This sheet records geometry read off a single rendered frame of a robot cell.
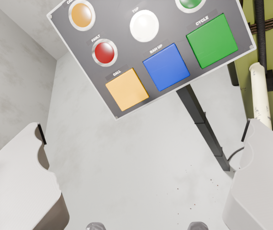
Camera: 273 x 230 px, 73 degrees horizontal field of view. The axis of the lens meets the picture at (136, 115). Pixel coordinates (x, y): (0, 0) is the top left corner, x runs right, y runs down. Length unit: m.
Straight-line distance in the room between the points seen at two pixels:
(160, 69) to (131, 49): 0.08
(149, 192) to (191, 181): 0.32
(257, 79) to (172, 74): 0.46
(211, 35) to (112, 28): 0.20
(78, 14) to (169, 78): 0.23
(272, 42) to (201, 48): 0.45
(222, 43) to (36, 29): 4.23
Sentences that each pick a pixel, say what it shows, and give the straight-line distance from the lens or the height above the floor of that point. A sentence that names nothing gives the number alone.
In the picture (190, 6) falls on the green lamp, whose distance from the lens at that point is 0.41.
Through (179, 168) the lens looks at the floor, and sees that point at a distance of 1.41.
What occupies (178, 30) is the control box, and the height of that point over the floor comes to 1.05.
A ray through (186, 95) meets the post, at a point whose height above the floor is 0.79.
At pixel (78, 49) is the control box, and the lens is 0.45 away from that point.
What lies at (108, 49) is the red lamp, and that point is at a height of 1.09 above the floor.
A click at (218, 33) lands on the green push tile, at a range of 0.42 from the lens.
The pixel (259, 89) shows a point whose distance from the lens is 0.78.
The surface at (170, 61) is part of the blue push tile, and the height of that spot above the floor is 1.02.
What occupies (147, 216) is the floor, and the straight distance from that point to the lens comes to 1.44.
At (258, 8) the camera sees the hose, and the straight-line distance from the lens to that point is 0.72.
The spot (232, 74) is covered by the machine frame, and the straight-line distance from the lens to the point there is 1.55.
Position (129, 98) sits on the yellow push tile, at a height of 1.00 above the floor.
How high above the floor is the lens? 1.25
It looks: 43 degrees down
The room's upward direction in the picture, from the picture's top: 44 degrees counter-clockwise
